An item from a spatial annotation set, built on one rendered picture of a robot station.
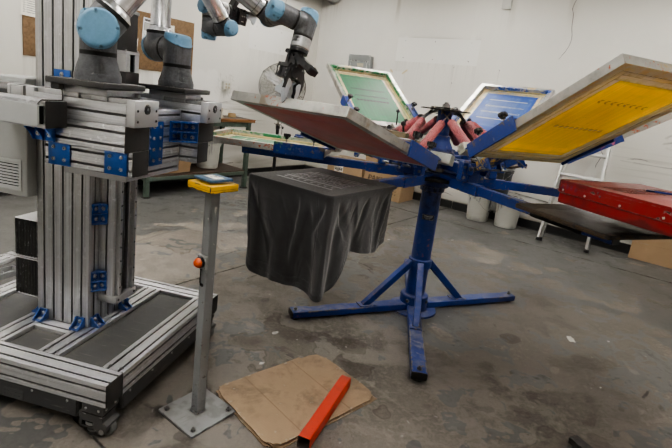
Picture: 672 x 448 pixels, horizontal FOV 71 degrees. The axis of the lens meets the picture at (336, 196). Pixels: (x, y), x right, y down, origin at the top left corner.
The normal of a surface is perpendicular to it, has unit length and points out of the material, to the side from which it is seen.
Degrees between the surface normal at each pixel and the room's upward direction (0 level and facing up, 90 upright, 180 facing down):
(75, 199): 90
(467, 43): 90
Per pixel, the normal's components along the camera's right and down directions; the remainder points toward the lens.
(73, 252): -0.22, 0.18
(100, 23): 0.35, 0.34
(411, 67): -0.60, 0.10
